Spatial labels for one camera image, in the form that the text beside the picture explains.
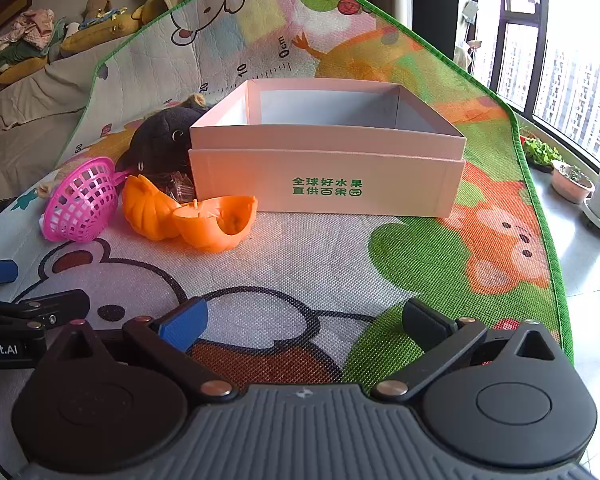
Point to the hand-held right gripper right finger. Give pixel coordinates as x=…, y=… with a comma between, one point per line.
x=421, y=318

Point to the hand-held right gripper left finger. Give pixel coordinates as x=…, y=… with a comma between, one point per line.
x=185, y=325

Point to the orange pumpkin shell half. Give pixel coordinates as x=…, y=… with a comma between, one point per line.
x=205, y=232
x=147, y=210

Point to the pink plastic basket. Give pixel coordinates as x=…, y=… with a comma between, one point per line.
x=80, y=205

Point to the clear plastic clips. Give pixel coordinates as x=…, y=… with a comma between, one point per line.
x=177, y=187

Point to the pink cardboard box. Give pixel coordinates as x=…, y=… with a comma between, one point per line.
x=320, y=160

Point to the black plush toy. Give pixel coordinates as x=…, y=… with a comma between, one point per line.
x=160, y=135

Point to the cartoon play mat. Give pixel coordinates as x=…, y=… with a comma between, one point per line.
x=290, y=260

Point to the pink plant pot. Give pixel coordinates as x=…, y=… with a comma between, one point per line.
x=572, y=185

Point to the yellow cushion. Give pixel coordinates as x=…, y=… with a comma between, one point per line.
x=17, y=70

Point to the green leafy potted plant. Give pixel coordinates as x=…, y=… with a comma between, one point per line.
x=540, y=152

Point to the green cloth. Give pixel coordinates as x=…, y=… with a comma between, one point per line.
x=25, y=52

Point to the pink clothes pile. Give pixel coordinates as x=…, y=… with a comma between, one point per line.
x=30, y=25

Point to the yellow plush pillow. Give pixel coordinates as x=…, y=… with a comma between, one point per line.
x=105, y=30

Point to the brown teddy bear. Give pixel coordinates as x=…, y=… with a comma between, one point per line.
x=100, y=7

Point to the black framed window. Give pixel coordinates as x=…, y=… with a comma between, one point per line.
x=540, y=35

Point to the hanging white cloth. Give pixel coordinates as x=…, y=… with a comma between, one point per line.
x=472, y=12

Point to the yellow duck plush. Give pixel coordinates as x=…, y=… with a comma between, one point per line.
x=152, y=2

